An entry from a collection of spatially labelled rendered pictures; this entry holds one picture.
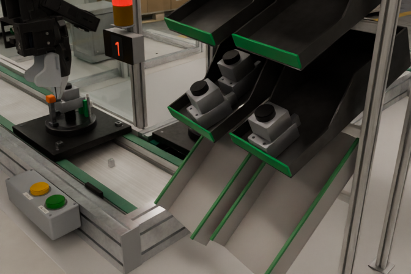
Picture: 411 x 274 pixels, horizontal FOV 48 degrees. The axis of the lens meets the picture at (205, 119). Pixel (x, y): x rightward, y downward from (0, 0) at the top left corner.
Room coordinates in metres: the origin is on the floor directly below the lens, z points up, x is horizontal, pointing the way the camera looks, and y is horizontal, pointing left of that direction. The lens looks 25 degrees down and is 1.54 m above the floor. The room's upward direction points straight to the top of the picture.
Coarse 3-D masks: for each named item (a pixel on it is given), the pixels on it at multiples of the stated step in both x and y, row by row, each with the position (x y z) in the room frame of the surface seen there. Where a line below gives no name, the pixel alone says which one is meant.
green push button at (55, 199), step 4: (52, 196) 0.82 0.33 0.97; (56, 196) 0.82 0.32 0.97; (60, 196) 0.82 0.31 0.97; (48, 200) 0.81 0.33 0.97; (52, 200) 0.81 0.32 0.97; (56, 200) 0.81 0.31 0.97; (60, 200) 0.81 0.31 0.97; (64, 200) 0.81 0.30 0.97; (48, 204) 0.80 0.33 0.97; (52, 204) 0.80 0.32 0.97; (56, 204) 0.80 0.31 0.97; (60, 204) 0.80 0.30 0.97; (52, 208) 0.80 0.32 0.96; (56, 208) 0.80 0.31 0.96
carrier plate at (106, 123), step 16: (96, 112) 1.27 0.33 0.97; (16, 128) 1.16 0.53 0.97; (32, 128) 1.16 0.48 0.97; (96, 128) 1.16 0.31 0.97; (112, 128) 1.16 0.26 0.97; (128, 128) 1.17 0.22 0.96; (32, 144) 1.09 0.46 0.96; (48, 144) 1.06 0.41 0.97; (64, 144) 1.06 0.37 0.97; (80, 144) 1.06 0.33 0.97; (96, 144) 1.09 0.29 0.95
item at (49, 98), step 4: (48, 96) 1.14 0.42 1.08; (52, 96) 1.14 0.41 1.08; (48, 100) 1.13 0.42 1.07; (52, 100) 1.13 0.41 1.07; (56, 100) 1.15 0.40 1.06; (60, 100) 1.15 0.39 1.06; (48, 104) 1.14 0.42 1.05; (52, 104) 1.14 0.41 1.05; (52, 108) 1.14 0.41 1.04; (52, 112) 1.13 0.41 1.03; (52, 116) 1.13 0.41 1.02; (52, 120) 1.13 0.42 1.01
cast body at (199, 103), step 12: (192, 84) 0.72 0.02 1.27; (204, 84) 0.70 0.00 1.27; (192, 96) 0.70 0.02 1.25; (204, 96) 0.69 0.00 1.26; (216, 96) 0.70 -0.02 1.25; (228, 96) 0.73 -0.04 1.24; (192, 108) 0.72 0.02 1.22; (204, 108) 0.69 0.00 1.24; (216, 108) 0.70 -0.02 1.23; (228, 108) 0.71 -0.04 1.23; (192, 120) 0.73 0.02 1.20; (204, 120) 0.69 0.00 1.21; (216, 120) 0.70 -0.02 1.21
